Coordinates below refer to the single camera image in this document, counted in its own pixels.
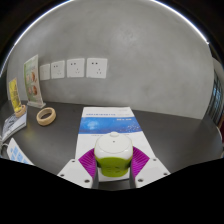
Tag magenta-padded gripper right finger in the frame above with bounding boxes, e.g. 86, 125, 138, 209
131, 146, 171, 188

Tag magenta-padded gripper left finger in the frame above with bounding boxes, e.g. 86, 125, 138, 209
57, 148, 98, 189

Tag white and green charger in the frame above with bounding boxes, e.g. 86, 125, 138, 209
93, 131, 134, 183

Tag white booklet with blue band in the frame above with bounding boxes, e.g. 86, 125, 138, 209
74, 106, 154, 168

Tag beige tape roll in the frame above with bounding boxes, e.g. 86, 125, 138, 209
35, 107, 57, 127

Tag grey blue magazine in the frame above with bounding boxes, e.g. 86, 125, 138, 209
1, 111, 28, 143

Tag orange card in wooden holder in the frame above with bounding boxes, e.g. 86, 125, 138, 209
8, 77, 27, 118

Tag acrylic stand with green leaflet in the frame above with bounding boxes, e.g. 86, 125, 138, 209
23, 54, 47, 109

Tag white ceiling light strip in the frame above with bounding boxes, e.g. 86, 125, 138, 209
0, 0, 209, 78

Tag white power strip cable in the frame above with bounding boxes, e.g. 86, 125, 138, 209
0, 138, 8, 158

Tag dark framed glass wall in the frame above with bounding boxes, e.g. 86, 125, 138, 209
204, 58, 224, 121

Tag blank white wall plate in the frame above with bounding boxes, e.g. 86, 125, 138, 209
39, 63, 51, 81

